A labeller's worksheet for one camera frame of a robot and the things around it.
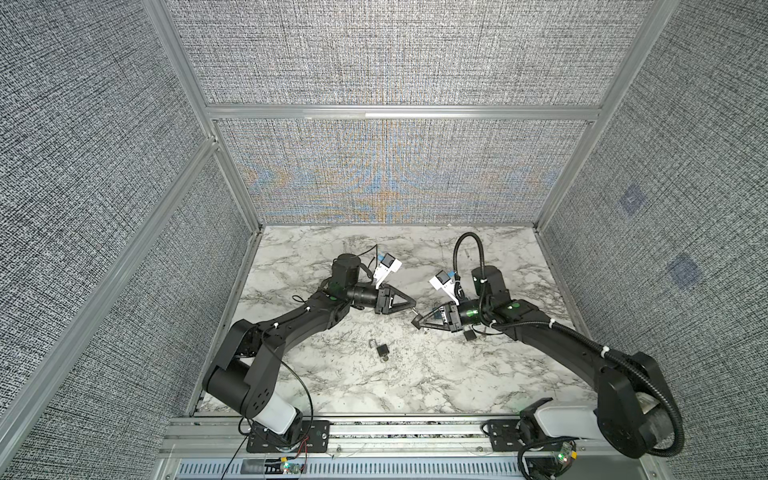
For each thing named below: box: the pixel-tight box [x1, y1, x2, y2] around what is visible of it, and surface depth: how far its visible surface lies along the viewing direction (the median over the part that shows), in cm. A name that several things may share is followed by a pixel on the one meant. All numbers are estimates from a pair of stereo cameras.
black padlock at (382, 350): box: [369, 339, 390, 357], surface depth 90 cm
